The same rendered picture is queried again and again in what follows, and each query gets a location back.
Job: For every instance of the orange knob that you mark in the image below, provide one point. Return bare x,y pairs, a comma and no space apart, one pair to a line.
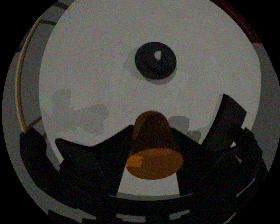
153,150

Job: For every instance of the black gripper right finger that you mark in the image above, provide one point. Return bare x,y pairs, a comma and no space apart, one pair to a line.
198,161

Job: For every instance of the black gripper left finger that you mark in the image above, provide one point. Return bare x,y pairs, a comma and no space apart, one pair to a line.
107,159

